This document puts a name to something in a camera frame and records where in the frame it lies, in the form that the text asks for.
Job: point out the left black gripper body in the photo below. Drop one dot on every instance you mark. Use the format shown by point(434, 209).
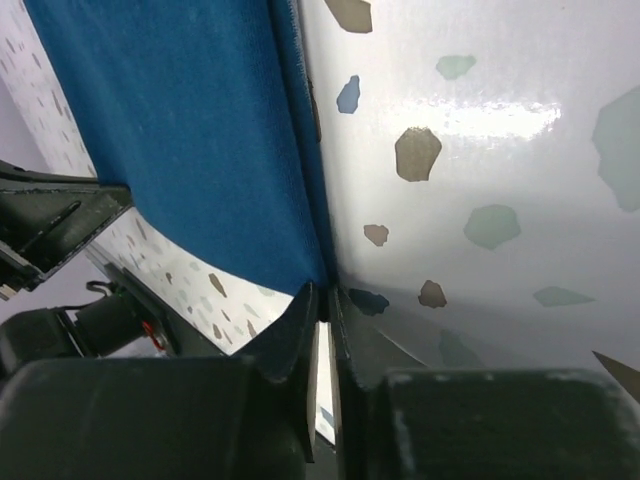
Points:
point(47, 219)

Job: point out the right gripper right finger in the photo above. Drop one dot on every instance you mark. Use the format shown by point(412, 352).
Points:
point(396, 418)

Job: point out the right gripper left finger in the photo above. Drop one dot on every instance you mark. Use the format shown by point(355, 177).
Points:
point(250, 415)

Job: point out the blue mickey t shirt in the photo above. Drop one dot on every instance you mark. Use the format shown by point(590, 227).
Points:
point(202, 109)

